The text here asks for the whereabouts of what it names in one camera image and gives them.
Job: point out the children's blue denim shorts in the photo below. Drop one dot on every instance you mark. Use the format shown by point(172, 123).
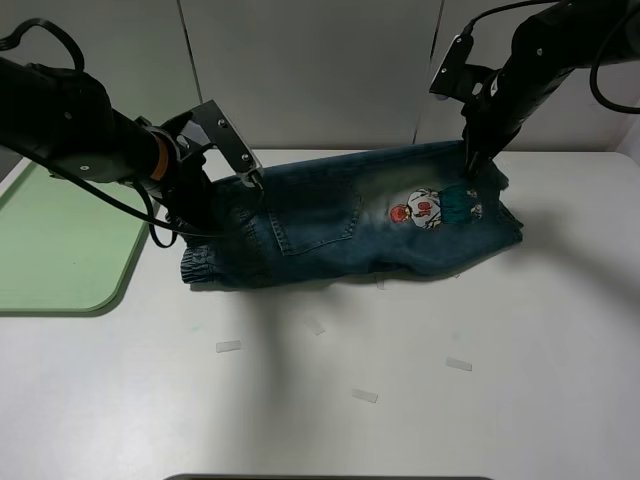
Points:
point(405, 209)

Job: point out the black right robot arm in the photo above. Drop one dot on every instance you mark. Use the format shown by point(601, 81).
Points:
point(545, 49)

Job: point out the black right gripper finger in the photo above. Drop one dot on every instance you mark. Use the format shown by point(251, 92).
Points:
point(476, 160)

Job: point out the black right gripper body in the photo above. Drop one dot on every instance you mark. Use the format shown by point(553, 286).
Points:
point(497, 105)

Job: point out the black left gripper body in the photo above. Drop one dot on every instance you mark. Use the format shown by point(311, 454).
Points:
point(177, 180)

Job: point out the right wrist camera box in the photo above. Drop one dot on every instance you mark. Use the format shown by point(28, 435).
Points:
point(455, 77)

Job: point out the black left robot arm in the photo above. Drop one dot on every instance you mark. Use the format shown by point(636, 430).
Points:
point(63, 120)

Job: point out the light green plastic tray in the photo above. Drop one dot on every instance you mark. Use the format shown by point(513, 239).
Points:
point(63, 251)

